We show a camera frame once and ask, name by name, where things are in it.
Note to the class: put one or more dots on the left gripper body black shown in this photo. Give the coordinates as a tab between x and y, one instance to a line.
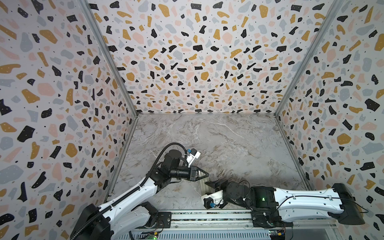
192	169

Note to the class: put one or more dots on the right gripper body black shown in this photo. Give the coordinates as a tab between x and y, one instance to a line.
225	186

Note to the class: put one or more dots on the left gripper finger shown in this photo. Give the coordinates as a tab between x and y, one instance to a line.
201	171
198	178

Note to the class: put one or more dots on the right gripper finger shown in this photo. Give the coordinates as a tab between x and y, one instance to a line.
215	184
209	190

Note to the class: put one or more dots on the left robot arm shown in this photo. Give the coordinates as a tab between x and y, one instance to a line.
131	210

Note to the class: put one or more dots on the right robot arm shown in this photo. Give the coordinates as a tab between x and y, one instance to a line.
275	207

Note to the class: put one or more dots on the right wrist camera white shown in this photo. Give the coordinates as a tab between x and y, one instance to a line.
214	200

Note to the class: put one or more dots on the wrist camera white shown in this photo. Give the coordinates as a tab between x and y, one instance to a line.
214	200
192	155

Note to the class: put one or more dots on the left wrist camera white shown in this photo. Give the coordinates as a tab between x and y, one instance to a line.
192	155

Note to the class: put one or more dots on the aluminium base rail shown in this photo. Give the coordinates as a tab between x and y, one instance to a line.
231	220

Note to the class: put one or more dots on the perforated cable tray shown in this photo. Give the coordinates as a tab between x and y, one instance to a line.
208	235

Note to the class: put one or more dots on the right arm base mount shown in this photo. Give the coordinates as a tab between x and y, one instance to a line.
266	220

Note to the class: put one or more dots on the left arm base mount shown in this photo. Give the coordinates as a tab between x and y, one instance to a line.
160	220

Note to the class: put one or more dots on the left corner aluminium post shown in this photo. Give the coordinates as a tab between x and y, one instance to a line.
84	5

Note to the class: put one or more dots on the corner aluminium post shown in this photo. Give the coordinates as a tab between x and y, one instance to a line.
84	5
331	14

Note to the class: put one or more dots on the right corner aluminium post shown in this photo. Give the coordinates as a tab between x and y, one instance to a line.
331	14

